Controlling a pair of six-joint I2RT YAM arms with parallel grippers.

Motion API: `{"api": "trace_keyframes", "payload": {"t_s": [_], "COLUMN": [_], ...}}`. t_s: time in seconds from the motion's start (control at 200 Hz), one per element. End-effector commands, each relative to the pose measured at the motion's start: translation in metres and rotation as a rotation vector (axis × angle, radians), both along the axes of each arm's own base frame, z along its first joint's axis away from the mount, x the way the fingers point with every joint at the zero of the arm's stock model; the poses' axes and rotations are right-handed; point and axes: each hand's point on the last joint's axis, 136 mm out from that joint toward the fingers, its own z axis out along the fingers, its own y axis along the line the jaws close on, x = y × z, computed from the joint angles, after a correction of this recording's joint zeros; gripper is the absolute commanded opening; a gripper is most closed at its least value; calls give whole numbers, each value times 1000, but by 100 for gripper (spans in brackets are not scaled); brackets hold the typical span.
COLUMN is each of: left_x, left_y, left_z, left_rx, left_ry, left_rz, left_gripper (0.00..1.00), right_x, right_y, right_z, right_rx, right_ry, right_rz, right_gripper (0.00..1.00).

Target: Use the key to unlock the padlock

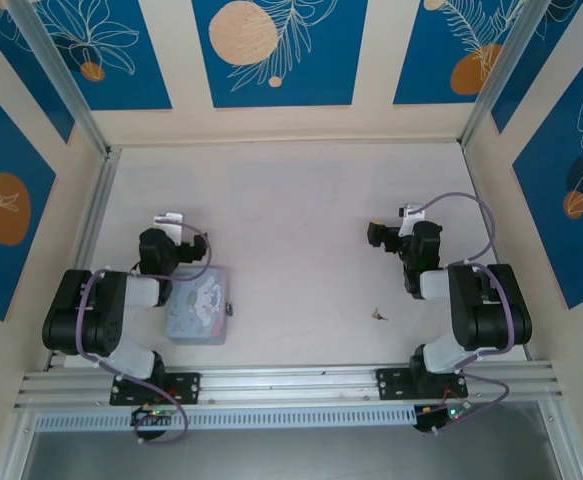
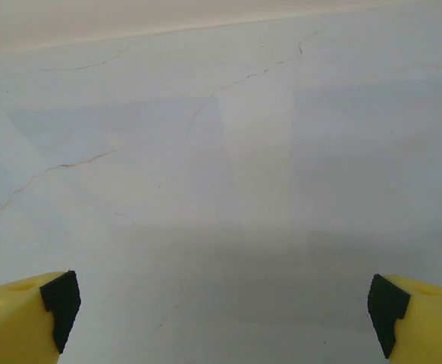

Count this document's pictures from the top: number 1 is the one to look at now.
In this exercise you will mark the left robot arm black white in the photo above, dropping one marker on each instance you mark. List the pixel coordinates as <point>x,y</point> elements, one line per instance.
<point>86,320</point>

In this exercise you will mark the small controller circuit board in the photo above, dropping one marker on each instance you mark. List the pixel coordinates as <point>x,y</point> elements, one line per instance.
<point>443,415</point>
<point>153,414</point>

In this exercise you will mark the aluminium frame post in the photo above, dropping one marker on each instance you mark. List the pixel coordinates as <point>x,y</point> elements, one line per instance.
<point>61,80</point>
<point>511,70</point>

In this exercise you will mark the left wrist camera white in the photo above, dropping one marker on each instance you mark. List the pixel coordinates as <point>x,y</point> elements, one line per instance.
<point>168,220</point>

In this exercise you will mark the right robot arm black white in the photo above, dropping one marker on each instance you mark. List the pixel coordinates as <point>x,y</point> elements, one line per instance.
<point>491,320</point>

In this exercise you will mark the grey metal sheet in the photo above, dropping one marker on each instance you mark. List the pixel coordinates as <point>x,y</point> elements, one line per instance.
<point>281,457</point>

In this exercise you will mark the aluminium side rail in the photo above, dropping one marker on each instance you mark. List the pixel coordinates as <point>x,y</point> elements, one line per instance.
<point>491,240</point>
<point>98,215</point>

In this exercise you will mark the light blue pouch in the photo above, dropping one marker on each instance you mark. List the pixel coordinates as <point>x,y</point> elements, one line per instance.
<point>196,310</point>

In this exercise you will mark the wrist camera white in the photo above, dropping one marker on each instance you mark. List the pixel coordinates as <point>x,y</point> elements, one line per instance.
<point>168,220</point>
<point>413,212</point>

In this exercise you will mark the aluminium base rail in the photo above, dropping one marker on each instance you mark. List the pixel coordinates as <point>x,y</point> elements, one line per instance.
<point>281,387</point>

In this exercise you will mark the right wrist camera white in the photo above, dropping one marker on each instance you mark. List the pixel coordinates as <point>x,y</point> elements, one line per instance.
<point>413,212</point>

